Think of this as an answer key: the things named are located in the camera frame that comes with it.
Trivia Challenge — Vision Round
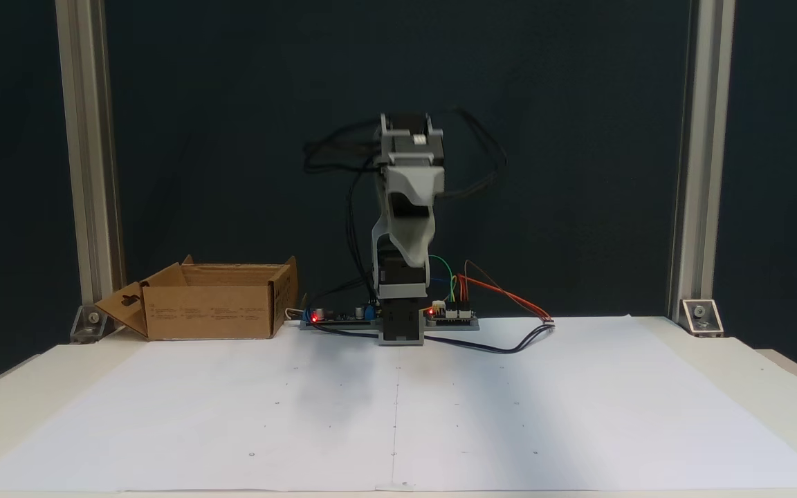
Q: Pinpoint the green jumper wire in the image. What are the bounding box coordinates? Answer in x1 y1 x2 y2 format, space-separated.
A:
429 255 457 305

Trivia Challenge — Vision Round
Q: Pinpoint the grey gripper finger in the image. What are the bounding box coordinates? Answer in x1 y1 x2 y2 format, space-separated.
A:
390 206 438 268
371 196 401 260

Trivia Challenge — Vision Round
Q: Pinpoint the brown cardboard box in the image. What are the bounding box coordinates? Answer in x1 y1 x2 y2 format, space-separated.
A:
94 255 300 341

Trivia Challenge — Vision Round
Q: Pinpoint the black motor cable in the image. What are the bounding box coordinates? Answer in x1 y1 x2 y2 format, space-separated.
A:
300 121 384 308
439 106 509 203

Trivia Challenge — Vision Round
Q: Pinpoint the blue circuit board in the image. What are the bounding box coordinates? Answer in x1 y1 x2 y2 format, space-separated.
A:
300 303 380 331

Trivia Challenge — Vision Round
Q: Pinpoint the aluminium frame post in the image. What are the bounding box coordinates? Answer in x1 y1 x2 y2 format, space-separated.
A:
55 0 125 327
667 0 737 324

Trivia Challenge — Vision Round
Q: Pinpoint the circuit board with jumper wires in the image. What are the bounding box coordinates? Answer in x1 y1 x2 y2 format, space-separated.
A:
426 301 480 331

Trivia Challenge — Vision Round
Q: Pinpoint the metal corner bracket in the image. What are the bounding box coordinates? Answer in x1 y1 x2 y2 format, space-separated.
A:
69 304 110 344
679 298 725 338

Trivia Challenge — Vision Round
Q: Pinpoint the black and orange cable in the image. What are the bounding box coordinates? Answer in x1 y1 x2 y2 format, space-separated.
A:
425 261 556 356

